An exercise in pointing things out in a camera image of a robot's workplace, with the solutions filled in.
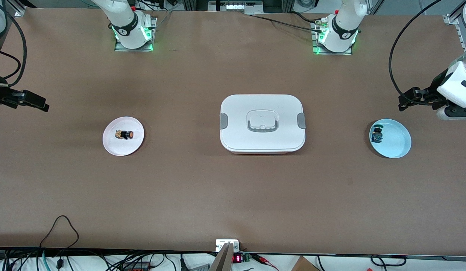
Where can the grey power adapter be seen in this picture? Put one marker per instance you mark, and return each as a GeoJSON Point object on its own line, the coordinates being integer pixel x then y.
{"type": "Point", "coordinates": [199, 268]}

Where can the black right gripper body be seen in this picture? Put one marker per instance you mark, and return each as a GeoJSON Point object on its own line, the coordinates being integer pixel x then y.
{"type": "Point", "coordinates": [0, 93]}

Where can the pale pink round plate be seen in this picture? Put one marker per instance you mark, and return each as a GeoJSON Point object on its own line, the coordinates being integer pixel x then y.
{"type": "Point", "coordinates": [122, 148]}

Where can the aluminium profile frame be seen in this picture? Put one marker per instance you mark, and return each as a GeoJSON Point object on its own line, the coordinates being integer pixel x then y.
{"type": "Point", "coordinates": [20, 11]}
{"type": "Point", "coordinates": [449, 19]}

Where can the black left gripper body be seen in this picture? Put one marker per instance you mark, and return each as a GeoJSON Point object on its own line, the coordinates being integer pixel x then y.
{"type": "Point", "coordinates": [437, 83]}

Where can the orange push button switch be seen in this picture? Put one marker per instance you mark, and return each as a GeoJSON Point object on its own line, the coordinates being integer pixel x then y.
{"type": "Point", "coordinates": [125, 134]}

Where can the metal equipment rack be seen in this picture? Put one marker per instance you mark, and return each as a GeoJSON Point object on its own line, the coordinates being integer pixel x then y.
{"type": "Point", "coordinates": [236, 6]}

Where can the brown cardboard box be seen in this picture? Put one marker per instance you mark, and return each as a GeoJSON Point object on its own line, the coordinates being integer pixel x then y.
{"type": "Point", "coordinates": [303, 265]}

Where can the blue green push button switch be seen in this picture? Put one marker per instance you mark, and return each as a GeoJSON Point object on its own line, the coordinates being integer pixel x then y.
{"type": "Point", "coordinates": [377, 134]}

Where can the light blue round plate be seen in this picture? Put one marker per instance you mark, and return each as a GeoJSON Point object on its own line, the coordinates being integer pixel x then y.
{"type": "Point", "coordinates": [396, 141]}

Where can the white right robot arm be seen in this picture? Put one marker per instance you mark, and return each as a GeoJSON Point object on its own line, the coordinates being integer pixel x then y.
{"type": "Point", "coordinates": [123, 22]}

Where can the white small box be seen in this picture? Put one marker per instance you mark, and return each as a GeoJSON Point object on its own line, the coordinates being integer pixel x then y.
{"type": "Point", "coordinates": [221, 242]}

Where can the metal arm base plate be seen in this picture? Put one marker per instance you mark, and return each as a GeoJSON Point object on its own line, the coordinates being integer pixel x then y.
{"type": "Point", "coordinates": [347, 52]}
{"type": "Point", "coordinates": [122, 48]}

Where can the grey metal beam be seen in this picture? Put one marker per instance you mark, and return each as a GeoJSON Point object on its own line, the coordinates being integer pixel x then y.
{"type": "Point", "coordinates": [223, 259]}

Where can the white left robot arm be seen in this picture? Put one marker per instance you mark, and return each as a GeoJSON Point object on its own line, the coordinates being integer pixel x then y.
{"type": "Point", "coordinates": [342, 30]}

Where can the red digit display module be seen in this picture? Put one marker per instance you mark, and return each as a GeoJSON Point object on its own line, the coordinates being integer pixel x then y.
{"type": "Point", "coordinates": [237, 258]}

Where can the black orange device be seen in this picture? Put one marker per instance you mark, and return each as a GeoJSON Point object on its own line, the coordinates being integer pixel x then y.
{"type": "Point", "coordinates": [137, 267]}

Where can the white lunch box grey latches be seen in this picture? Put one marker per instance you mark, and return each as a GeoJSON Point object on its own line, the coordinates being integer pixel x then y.
{"type": "Point", "coordinates": [263, 139]}

